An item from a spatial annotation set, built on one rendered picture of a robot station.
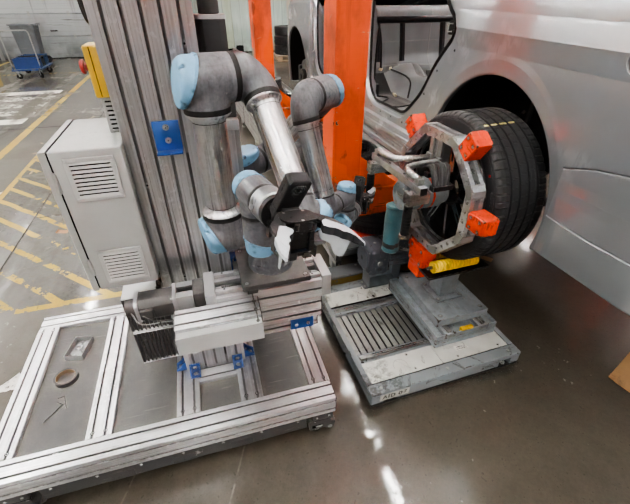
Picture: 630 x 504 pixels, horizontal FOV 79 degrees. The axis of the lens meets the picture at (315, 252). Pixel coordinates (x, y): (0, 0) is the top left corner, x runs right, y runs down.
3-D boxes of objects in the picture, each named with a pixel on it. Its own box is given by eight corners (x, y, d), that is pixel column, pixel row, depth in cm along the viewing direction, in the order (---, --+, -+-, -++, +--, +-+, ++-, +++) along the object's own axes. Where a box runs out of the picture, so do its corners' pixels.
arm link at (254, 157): (227, 180, 163) (223, 149, 156) (250, 170, 172) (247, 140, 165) (247, 187, 157) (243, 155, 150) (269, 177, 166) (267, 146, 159)
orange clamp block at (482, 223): (480, 224, 153) (496, 235, 145) (463, 227, 150) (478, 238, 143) (484, 208, 149) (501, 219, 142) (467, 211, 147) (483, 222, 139)
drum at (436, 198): (447, 210, 170) (453, 180, 162) (404, 217, 164) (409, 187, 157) (429, 197, 181) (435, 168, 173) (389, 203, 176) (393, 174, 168)
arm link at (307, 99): (298, 79, 120) (333, 223, 138) (319, 74, 127) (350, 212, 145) (273, 87, 127) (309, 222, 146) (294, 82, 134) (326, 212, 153)
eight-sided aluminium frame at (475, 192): (465, 272, 165) (499, 149, 135) (452, 275, 164) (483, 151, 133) (403, 215, 208) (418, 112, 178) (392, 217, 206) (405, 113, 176)
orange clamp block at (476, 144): (480, 159, 146) (495, 145, 138) (463, 162, 144) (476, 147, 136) (473, 144, 148) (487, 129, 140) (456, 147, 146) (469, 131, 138)
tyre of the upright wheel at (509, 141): (432, 199, 223) (505, 280, 179) (396, 205, 217) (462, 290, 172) (470, 83, 178) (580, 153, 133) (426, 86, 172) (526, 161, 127)
